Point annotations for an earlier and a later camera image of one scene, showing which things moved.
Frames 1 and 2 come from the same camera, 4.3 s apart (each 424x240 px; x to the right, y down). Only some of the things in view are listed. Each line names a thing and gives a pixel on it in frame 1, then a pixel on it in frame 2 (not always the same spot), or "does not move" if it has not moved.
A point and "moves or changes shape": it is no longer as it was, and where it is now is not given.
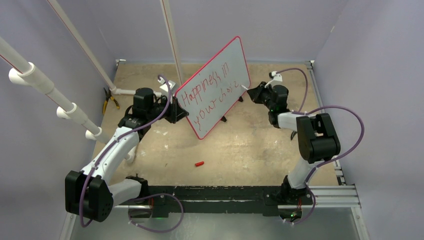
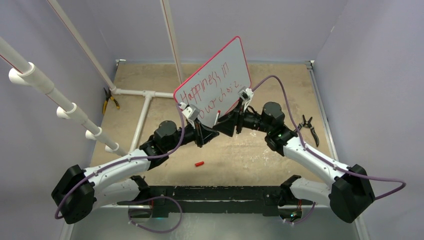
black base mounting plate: x=166 y=199 does not move
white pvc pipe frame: x=27 y=73 does not move
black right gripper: x=255 y=93 to x=227 y=124
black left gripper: x=176 y=112 to x=202 y=134
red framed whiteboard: x=209 y=95 does not move
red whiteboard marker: x=244 y=87 moves or changes shape
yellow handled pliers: x=108 y=96 does not move
